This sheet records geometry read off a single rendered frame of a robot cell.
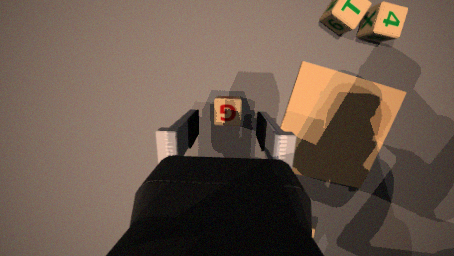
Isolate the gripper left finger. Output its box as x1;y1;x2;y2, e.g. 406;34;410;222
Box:
156;109;199;164

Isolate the orange flat mat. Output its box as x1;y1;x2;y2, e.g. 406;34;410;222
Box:
280;61;407;188

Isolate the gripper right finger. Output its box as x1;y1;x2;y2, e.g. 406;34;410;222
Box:
256;112;297;169

